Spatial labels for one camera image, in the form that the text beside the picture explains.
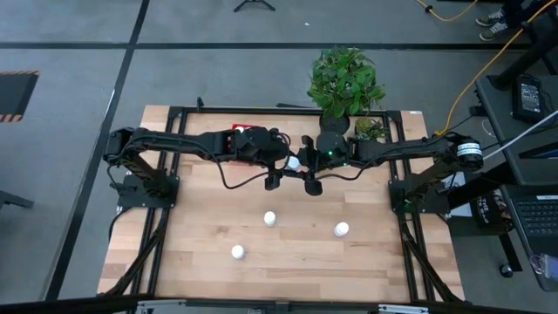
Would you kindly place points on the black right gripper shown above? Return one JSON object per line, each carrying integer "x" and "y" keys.
{"x": 331, "y": 150}

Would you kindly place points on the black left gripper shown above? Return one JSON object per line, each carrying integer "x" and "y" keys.
{"x": 261, "y": 146}

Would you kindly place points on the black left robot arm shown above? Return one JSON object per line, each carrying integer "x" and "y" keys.
{"x": 174, "y": 141}

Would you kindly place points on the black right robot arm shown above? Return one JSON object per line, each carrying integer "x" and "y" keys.
{"x": 401, "y": 150}

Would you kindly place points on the small trailing succulent plant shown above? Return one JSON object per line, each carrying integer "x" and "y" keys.
{"x": 368, "y": 127}

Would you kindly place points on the tall green potted plant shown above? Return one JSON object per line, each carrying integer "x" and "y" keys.
{"x": 344, "y": 83}

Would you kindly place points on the black printed bag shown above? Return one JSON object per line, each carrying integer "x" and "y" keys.
{"x": 488, "y": 209}

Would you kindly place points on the dark grey desk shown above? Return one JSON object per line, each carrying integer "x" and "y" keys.
{"x": 501, "y": 113}

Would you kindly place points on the black caster wheel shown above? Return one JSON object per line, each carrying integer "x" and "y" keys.
{"x": 506, "y": 270}

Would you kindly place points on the black power brick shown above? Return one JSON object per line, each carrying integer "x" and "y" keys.
{"x": 528, "y": 98}

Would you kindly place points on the black laptop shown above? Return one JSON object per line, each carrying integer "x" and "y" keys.
{"x": 536, "y": 218}

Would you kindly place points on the black hazard-striped floor hatch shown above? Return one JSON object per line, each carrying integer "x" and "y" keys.
{"x": 15, "y": 93}

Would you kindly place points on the black rig crossbeam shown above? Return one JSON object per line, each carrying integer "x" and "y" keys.
{"x": 65, "y": 307}

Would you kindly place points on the black furniture foot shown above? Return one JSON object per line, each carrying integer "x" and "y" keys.
{"x": 13, "y": 200}

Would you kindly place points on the black desk stand leg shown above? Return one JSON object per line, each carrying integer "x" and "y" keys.
{"x": 523, "y": 62}

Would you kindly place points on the person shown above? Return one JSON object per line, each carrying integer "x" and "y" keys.
{"x": 514, "y": 11}

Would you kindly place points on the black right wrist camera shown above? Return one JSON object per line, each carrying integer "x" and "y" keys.
{"x": 313, "y": 187}

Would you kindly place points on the black aluminium table frame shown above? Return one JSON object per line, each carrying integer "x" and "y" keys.
{"x": 218, "y": 110}

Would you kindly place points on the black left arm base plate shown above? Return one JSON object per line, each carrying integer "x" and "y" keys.
{"x": 131, "y": 198}

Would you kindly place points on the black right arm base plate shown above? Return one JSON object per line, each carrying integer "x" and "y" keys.
{"x": 431, "y": 206}

